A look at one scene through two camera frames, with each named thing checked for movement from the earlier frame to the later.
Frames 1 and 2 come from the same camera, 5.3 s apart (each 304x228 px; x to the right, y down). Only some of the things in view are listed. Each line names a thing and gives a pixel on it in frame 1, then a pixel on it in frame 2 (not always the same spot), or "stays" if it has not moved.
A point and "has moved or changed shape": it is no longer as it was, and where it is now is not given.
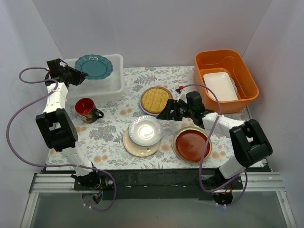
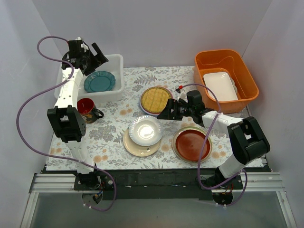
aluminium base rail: (254, 182) stays
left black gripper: (71, 75) to (92, 61)
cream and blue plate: (137, 150) stays
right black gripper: (173, 109) stays
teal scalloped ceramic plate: (97, 66) has moved or changed shape
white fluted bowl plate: (145, 130) stays
